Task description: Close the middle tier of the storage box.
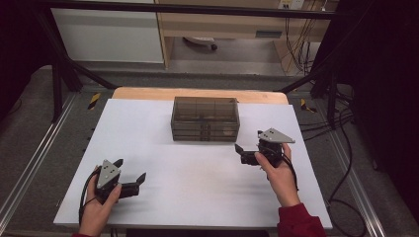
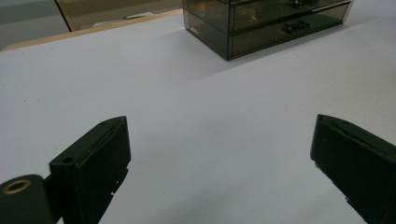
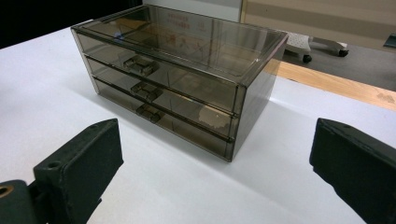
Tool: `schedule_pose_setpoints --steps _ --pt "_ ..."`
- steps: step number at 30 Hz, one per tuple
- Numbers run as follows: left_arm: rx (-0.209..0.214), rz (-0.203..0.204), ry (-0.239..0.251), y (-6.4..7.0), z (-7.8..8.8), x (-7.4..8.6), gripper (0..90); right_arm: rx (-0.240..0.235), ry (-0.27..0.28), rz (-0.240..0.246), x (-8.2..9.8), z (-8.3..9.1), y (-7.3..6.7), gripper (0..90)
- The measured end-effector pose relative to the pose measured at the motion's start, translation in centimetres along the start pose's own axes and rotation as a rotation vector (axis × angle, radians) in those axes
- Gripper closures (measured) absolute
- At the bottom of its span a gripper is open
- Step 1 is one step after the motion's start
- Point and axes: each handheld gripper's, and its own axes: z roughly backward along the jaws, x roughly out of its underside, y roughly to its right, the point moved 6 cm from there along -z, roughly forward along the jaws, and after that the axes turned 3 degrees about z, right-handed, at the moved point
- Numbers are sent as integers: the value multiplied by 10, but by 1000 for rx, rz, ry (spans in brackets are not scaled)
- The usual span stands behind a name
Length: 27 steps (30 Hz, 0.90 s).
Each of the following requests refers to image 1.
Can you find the person's right hand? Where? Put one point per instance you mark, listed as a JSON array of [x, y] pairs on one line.
[[280, 181]]

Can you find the white cabinet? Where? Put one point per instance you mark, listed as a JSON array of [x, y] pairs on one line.
[[105, 33]]

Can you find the person's left hand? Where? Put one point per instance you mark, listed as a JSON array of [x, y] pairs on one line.
[[99, 210]]

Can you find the office chair base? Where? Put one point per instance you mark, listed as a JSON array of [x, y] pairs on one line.
[[201, 40]]

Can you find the black curtain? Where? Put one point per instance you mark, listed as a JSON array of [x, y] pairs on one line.
[[385, 82], [16, 49]]

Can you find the smoky transparent drawer organizer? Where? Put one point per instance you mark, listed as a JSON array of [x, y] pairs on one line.
[[204, 112]]

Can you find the aluminium floor rail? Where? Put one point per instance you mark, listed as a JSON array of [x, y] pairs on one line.
[[36, 158], [359, 191]]

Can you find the black metal crossbar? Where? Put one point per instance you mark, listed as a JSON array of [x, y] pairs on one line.
[[184, 8]]

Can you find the black metal stand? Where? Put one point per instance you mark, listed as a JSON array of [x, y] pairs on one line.
[[331, 89], [57, 85]]

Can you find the white power strip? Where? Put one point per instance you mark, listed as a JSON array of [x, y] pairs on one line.
[[291, 4]]

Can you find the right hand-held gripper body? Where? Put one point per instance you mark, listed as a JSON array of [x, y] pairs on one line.
[[275, 136]]

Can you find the wooden table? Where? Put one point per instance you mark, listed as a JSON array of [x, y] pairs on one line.
[[148, 94]]

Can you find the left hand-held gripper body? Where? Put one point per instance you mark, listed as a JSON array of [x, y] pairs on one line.
[[108, 174]]

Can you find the wooden desk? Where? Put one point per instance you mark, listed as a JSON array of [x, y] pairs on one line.
[[230, 23]]

